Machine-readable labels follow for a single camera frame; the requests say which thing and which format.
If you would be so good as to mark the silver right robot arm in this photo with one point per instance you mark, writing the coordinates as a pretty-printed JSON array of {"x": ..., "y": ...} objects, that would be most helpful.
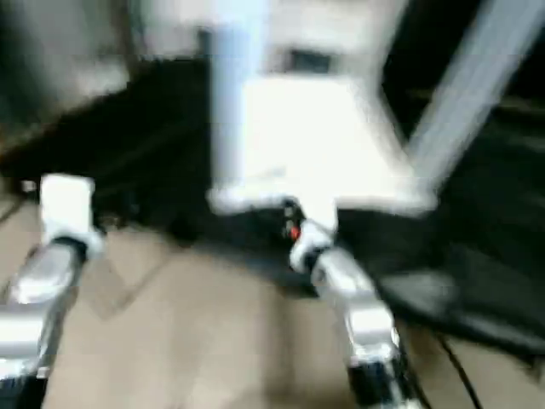
[{"x": 366, "y": 315}]

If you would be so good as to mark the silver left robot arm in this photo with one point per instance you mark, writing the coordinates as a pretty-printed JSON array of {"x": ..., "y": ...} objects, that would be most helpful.
[{"x": 34, "y": 307}]

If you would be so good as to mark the white plastic table leg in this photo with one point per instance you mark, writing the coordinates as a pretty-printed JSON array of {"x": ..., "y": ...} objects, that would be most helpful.
[
  {"x": 468, "y": 94},
  {"x": 238, "y": 85}
]

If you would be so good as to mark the black mat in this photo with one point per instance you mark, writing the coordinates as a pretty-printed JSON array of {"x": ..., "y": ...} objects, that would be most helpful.
[{"x": 128, "y": 128}]

